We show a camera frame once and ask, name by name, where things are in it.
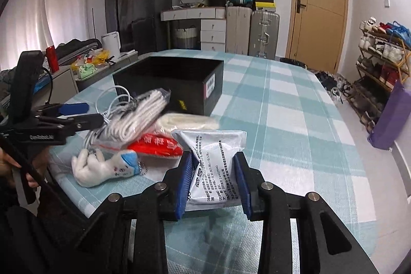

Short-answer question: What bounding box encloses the purple bag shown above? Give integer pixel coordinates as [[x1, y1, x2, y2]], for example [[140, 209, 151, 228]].
[[368, 81, 410, 150]]

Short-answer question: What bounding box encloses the red bottle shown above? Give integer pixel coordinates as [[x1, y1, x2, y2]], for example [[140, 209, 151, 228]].
[[45, 45, 59, 74]]

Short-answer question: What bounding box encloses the grey side cabinet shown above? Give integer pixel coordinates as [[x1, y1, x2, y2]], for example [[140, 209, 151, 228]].
[[50, 51, 139, 103]]

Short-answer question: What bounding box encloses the adidas bag of shoelaces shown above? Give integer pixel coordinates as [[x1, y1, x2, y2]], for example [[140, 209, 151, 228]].
[[83, 86, 171, 152]]

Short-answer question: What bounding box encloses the silver aluminium suitcase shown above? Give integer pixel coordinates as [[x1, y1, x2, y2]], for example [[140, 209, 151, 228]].
[[248, 10, 280, 60]]

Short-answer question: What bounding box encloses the wooden door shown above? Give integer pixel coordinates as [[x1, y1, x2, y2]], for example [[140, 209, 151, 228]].
[[286, 0, 349, 74]]

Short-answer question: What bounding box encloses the dark grey refrigerator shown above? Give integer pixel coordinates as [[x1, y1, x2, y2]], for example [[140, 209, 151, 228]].
[[129, 0, 172, 55]]

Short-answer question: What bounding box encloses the white drawer desk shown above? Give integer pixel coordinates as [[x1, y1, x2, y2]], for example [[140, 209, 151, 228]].
[[161, 7, 226, 52]]

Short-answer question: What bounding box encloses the red and white packet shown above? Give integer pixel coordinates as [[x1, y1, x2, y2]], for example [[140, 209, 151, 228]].
[[127, 133, 183, 158]]

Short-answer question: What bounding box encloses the black cardboard box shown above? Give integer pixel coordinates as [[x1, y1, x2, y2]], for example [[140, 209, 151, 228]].
[[113, 56, 224, 116]]

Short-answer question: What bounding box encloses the woven laundry basket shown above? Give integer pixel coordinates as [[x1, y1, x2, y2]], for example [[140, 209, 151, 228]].
[[174, 26, 198, 49]]

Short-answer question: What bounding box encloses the person's left hand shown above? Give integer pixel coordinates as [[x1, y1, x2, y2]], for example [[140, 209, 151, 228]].
[[0, 147, 41, 188]]

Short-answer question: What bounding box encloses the white air purifier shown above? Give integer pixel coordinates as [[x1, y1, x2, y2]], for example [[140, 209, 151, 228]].
[[101, 31, 121, 58]]

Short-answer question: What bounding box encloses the white hand-shaped plush toy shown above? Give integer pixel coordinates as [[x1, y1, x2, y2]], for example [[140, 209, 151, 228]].
[[71, 149, 141, 188]]

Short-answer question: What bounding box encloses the beige hard suitcase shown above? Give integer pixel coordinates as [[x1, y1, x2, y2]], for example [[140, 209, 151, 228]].
[[226, 6, 252, 55]]

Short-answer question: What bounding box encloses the teal checked tablecloth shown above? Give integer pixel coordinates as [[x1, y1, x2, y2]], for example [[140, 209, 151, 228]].
[[47, 49, 378, 274]]

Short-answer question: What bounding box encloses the white medicine sachet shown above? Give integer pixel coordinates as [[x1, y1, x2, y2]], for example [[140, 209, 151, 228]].
[[172, 130, 247, 211]]

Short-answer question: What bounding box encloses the wooden shoe rack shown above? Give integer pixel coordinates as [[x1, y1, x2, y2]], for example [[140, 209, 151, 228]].
[[348, 17, 410, 133]]

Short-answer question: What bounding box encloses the white cable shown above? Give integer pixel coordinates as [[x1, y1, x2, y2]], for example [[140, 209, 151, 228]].
[[83, 85, 136, 150]]

